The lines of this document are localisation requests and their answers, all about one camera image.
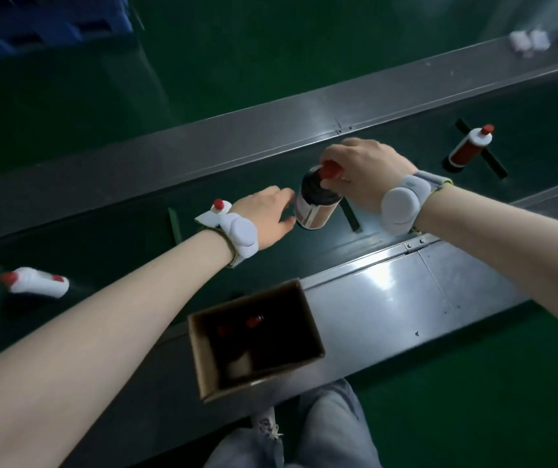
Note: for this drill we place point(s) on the person's right hand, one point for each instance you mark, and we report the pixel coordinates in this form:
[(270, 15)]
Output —
[(374, 172)]

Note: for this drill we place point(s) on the brown cardboard box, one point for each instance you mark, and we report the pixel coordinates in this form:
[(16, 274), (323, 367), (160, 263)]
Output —
[(303, 331)]

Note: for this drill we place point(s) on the metal conveyor machine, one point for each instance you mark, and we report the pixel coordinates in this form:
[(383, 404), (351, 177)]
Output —
[(381, 307)]

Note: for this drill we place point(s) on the person's left thumb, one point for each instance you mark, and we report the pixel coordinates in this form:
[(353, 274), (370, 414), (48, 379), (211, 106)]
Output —
[(286, 225)]

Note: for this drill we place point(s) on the blue plastic pallet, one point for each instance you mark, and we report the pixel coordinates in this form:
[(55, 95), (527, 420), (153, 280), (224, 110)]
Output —
[(49, 21)]

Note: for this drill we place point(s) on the person's right thumb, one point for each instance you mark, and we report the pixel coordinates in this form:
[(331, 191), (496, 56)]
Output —
[(349, 187)]

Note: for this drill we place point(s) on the white wrist tracker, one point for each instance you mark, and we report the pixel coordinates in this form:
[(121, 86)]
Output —
[(242, 236), (403, 204)]

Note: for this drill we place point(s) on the person's left forearm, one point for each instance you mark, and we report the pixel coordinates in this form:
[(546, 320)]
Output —
[(103, 336)]

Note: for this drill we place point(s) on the person's left hand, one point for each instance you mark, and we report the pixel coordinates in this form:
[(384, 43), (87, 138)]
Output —
[(259, 216)]

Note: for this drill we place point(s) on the white left wrist tracker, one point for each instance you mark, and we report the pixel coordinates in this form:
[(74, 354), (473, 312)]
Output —
[(242, 236)]

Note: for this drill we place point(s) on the person's right forearm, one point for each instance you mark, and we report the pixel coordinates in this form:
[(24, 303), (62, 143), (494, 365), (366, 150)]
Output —
[(508, 238)]

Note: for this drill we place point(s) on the small white red-capped bottle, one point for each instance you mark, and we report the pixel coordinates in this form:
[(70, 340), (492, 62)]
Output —
[(213, 214)]

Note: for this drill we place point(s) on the grey trousers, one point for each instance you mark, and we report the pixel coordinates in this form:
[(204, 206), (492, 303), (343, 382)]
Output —
[(328, 428)]

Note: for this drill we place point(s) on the white right wrist tracker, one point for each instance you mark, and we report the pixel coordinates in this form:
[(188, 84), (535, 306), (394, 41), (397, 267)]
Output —
[(403, 204)]

